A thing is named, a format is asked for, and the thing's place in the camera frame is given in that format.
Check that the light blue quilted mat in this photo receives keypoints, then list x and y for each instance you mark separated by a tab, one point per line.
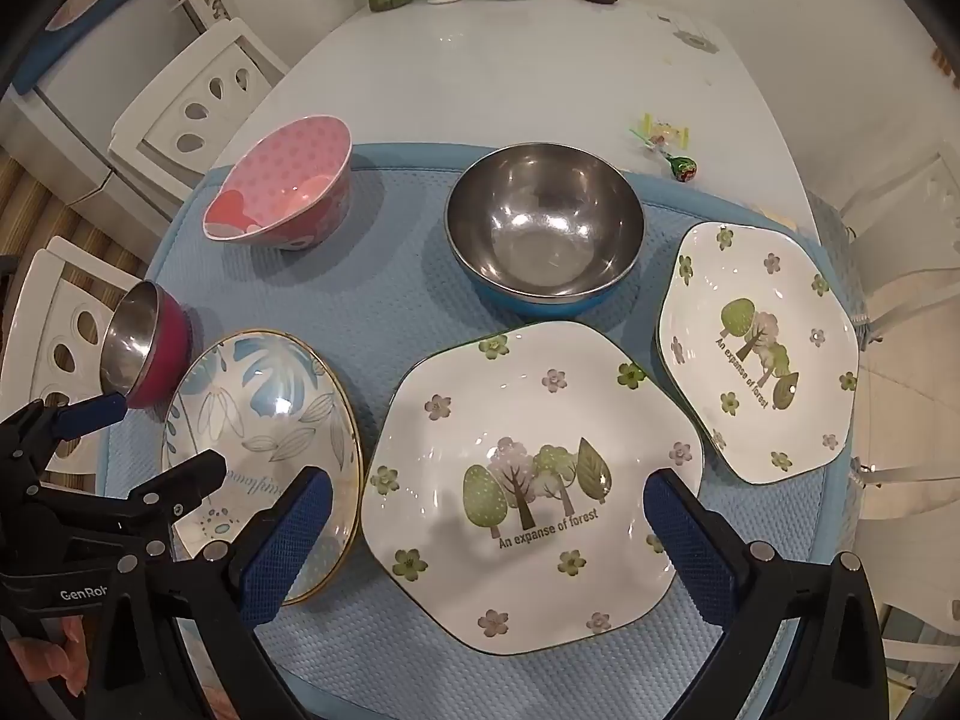
375	277

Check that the grey refrigerator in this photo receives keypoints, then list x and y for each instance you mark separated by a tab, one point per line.
112	45

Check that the small steel bowl magenta outside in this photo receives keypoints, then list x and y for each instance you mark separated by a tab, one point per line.
131	337

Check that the brown wall hooks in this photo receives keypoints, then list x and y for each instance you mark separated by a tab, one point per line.
943	64

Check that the large forest print plate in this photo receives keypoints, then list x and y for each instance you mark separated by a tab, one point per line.
525	420

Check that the blue leaf plate gold rim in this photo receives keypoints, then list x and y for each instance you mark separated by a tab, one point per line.
255	390

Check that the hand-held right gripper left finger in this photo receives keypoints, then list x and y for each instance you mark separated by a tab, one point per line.
286	547

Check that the blue refrigerator cover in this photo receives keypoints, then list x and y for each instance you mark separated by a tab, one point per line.
45	52

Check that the beige striped rug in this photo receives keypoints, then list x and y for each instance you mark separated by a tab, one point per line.
30	202

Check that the white chair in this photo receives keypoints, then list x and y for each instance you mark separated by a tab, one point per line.
896	536
37	315
900	240
157	124

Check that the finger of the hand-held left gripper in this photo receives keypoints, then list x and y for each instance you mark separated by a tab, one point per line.
90	414
187	474

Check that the green lollipop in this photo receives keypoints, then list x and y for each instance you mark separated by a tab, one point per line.
684	169

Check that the large steel bowl blue outside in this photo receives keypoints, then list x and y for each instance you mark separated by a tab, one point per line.
540	217

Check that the pink polka dot bowl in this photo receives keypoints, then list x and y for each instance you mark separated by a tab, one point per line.
285	172

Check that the person's left hand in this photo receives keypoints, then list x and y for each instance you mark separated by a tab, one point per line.
56	660

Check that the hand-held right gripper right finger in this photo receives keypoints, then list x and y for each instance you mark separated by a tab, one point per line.
688	547

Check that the small forest print plate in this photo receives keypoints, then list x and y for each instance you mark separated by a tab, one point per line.
750	300

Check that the clear candy wrapper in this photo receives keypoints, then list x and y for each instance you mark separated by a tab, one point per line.
660	131

